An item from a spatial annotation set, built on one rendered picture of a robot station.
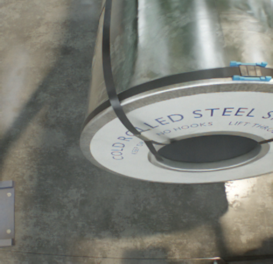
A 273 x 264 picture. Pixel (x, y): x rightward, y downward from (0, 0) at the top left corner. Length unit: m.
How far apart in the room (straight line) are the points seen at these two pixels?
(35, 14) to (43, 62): 0.79
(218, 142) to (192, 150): 0.16
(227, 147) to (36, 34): 2.32
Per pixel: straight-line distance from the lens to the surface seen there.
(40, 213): 2.04
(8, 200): 2.16
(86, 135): 0.99
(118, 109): 0.78
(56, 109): 2.31
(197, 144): 1.51
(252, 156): 1.34
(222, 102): 0.78
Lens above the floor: 1.89
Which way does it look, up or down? 65 degrees down
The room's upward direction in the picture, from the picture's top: straight up
